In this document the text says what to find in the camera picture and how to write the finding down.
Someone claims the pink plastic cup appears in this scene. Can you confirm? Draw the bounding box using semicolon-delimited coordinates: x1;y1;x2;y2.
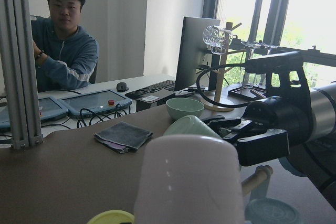
134;135;245;223

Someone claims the computer mouse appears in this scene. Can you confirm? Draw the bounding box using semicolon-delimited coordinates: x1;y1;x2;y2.
116;82;129;92

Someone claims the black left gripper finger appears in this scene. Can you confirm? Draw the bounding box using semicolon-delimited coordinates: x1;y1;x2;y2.
201;115;242;130

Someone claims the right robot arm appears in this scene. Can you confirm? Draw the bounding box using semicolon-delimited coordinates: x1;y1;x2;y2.
202;83;335;206

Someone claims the aluminium frame post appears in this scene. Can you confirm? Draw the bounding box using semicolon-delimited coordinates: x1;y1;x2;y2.
1;0;43;150

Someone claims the mint green bowl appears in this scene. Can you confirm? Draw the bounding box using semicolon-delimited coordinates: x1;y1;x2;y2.
166;98;205;120

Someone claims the blue teach pendant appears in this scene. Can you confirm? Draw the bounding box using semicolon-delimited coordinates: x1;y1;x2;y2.
58;90;132;119
1;97;68;132

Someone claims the black computer monitor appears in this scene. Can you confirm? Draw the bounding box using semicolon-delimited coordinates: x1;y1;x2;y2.
174;17;220;91

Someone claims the mint green plastic cup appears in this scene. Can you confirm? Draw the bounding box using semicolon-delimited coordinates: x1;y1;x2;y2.
163;115;221;139

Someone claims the black keyboard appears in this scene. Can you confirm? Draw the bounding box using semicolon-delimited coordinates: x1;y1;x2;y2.
125;80;175;100

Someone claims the light blue plastic cup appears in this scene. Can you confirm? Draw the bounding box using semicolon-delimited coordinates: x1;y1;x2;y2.
245;198;304;223

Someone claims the yellow plastic cup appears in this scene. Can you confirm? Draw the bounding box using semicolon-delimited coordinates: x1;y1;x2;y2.
87;210;134;224

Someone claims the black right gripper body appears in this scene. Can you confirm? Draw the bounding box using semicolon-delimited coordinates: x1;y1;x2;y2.
236;95;311;166

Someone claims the glass mug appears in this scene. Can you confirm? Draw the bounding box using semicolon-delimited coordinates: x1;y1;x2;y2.
203;25;233;55

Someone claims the person in blue hoodie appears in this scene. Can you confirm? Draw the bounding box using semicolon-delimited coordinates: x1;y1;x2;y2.
31;0;99;92

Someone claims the folded grey cloth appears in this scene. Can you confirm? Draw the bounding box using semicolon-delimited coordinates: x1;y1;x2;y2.
94;122;153;154

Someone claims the white wire cup holder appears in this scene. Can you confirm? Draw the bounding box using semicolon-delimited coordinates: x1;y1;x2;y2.
242;165;274;204

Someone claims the wooden mug tree stand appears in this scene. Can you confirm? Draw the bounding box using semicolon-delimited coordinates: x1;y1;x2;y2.
208;22;241;105

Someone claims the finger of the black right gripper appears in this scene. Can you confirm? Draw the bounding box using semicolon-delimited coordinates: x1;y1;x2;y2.
219;120;253;140

